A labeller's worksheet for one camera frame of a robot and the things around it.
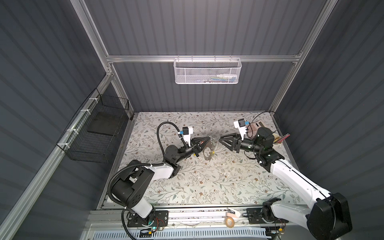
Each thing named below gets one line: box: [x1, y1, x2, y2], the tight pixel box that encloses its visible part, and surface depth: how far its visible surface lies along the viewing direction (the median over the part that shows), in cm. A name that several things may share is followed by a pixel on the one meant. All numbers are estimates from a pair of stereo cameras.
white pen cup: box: [272, 143, 284, 149], surface depth 91 cm
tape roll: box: [225, 216, 235, 229], surface depth 74 cm
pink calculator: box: [247, 120, 265, 138], surface depth 69 cm
